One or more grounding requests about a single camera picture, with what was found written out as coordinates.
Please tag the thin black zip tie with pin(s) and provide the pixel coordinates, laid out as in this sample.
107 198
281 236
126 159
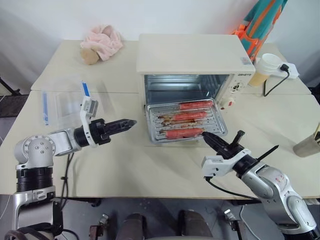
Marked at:
268 152

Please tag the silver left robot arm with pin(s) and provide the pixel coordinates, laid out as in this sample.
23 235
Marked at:
37 147

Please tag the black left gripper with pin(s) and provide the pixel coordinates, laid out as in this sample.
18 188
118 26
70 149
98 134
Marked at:
97 128

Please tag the metal table caster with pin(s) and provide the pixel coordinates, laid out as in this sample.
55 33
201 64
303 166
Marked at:
100 225
231 220

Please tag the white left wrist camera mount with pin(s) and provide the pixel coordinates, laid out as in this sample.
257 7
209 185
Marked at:
86 117

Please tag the black furniture frame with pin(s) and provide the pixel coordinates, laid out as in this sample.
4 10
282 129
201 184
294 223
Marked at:
12 105

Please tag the metal baking tray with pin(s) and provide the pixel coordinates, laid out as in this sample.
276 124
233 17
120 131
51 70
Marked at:
215 125

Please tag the tan round plush piece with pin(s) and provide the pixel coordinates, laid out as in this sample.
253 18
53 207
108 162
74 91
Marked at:
89 56

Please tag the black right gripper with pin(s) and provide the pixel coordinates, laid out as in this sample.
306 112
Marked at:
228 151

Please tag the white paper cup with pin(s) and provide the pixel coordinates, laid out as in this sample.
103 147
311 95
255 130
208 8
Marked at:
266 66

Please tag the teal orange folded fabric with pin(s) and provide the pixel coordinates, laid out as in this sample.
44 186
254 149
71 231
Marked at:
265 20

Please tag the beige cylindrical container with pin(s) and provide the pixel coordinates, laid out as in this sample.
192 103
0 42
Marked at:
306 147

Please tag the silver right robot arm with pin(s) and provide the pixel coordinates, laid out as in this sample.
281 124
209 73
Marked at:
270 182

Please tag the glass toaster oven door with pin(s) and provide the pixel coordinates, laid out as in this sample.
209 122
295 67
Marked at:
180 145

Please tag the orange plastic bracket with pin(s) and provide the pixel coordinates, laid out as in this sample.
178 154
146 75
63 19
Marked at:
246 37

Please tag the clear plastic zip bag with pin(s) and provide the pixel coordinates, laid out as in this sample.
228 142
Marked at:
65 105

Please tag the white power strip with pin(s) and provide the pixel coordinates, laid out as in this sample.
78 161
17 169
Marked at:
293 72

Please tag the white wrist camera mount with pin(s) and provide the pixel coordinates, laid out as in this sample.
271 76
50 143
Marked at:
86 117
217 165

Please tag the pink fluffy cloth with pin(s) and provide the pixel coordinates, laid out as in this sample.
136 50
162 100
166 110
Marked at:
105 43

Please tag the grilled red sausage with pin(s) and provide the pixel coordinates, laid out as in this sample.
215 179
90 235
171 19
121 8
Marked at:
191 116
196 105
185 133

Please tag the red white oven knob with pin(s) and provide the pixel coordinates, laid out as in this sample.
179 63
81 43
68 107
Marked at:
230 101

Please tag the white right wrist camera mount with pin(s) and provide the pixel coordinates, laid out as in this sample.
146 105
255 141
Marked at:
217 165

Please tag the cream toaster oven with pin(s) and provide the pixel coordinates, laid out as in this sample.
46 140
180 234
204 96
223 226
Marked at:
187 52

